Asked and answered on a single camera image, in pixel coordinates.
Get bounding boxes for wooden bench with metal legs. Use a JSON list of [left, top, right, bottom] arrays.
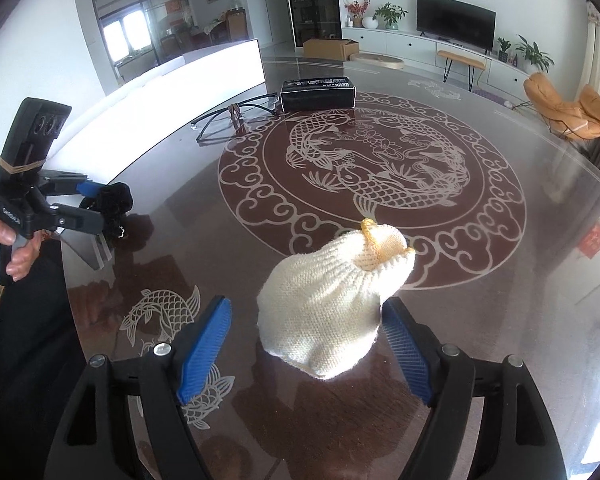
[[437, 50, 487, 92]]

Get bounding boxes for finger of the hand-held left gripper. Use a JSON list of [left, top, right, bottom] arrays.
[[35, 202, 106, 235], [40, 170, 103, 198]]

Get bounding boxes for person's left hand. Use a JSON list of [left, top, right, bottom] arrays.
[[0, 217, 38, 281]]

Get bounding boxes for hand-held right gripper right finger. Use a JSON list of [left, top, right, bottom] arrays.
[[381, 297, 568, 480]]

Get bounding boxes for black eyeglasses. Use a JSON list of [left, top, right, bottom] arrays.
[[190, 92, 283, 142]]

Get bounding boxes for white television cabinet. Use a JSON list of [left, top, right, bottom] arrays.
[[341, 27, 536, 96]]

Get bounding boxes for person's black clothing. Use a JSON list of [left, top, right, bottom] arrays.
[[0, 240, 88, 480]]

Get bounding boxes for green plant in glass vase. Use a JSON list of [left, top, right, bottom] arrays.
[[373, 2, 408, 31]]

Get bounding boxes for orange lounge chair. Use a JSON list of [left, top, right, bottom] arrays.
[[524, 72, 600, 142]]

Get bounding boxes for dark patterned glass desktop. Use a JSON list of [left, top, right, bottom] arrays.
[[62, 55, 600, 480]]

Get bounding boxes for cream knitted glove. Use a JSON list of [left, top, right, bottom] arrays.
[[256, 218, 416, 380]]

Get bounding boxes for red flowers in vase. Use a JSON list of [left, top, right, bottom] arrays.
[[344, 0, 371, 28]]

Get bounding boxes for black television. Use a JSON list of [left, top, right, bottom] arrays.
[[416, 0, 497, 51]]

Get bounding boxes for round beige floor mat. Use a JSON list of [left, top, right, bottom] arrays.
[[352, 52, 406, 71]]

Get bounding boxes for black cardboard box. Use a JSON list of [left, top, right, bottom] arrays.
[[280, 76, 356, 112]]

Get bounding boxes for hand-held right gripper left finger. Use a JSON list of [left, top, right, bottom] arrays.
[[42, 296, 232, 480]]

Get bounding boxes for dark glass display cabinet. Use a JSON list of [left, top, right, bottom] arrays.
[[282, 0, 343, 48]]

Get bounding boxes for large plant in white pot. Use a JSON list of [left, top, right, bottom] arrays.
[[515, 35, 555, 75]]

